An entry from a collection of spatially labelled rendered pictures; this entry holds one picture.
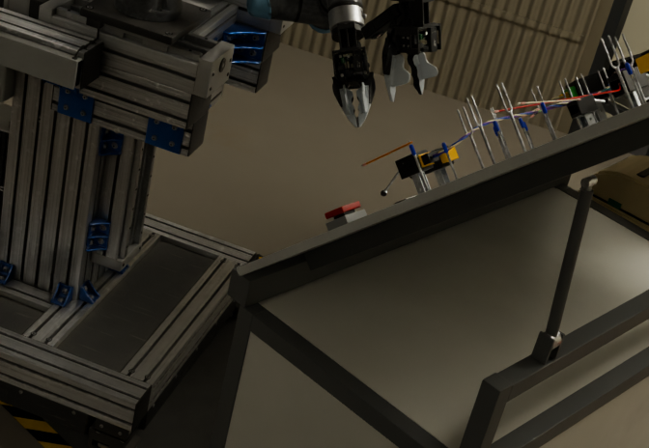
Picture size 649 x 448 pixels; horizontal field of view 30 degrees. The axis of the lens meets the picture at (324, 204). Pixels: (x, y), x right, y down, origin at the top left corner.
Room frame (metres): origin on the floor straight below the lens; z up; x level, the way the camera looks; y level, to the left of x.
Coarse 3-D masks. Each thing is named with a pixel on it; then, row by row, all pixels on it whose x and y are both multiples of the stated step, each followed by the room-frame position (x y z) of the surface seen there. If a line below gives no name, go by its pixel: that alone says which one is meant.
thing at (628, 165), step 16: (624, 160) 3.14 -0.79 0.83; (640, 160) 3.12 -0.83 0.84; (608, 176) 3.01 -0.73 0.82; (624, 176) 3.00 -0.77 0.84; (640, 176) 3.00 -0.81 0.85; (608, 192) 3.00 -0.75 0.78; (624, 192) 2.98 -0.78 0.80; (640, 192) 2.96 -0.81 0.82; (608, 208) 3.00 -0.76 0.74; (624, 208) 2.97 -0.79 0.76; (640, 208) 2.95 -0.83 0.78; (640, 224) 2.94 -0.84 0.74
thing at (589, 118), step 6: (588, 96) 2.23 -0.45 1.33; (570, 102) 2.22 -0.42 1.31; (576, 102) 2.21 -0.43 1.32; (582, 102) 2.21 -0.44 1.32; (588, 102) 2.22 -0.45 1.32; (594, 102) 2.22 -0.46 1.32; (606, 102) 2.25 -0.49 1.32; (570, 108) 2.22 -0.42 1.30; (576, 108) 2.23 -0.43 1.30; (582, 108) 2.20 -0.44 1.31; (588, 108) 2.21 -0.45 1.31; (594, 108) 2.22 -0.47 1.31; (570, 114) 2.22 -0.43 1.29; (576, 114) 2.20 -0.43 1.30; (582, 114) 2.20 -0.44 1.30; (588, 114) 2.21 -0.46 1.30; (582, 120) 2.22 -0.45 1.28; (588, 120) 2.20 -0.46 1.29; (594, 120) 2.21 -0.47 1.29; (582, 126) 2.21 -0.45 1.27
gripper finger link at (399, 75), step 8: (392, 56) 2.23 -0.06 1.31; (400, 56) 2.23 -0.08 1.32; (392, 64) 2.23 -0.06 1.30; (400, 64) 2.22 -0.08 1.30; (392, 72) 2.22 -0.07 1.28; (400, 72) 2.21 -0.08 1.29; (408, 72) 2.20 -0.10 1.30; (392, 80) 2.21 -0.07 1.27; (400, 80) 2.20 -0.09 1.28; (408, 80) 2.19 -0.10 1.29; (392, 88) 2.22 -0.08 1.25; (392, 96) 2.21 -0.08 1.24
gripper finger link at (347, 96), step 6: (342, 90) 2.36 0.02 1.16; (348, 90) 2.36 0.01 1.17; (342, 96) 2.35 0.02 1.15; (348, 96) 2.35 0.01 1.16; (342, 102) 2.34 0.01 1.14; (348, 102) 2.33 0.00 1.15; (342, 108) 2.33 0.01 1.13; (348, 108) 2.31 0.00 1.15; (348, 114) 2.32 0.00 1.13; (354, 120) 2.31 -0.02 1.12
